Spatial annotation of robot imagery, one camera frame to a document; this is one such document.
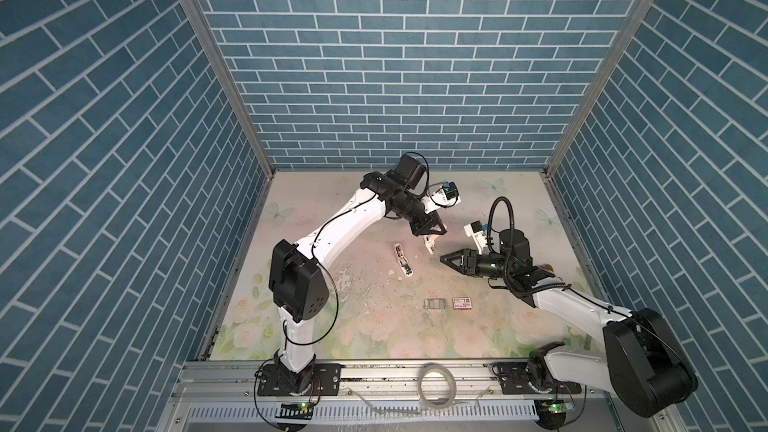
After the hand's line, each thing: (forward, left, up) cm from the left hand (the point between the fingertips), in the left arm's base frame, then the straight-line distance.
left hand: (441, 226), depth 78 cm
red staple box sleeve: (-13, -8, -21) cm, 26 cm away
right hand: (-5, -1, -8) cm, 10 cm away
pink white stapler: (-4, +3, -3) cm, 5 cm away
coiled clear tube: (-32, -1, -18) cm, 37 cm away
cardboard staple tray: (-12, 0, -22) cm, 25 cm away
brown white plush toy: (-2, -36, -20) cm, 41 cm away
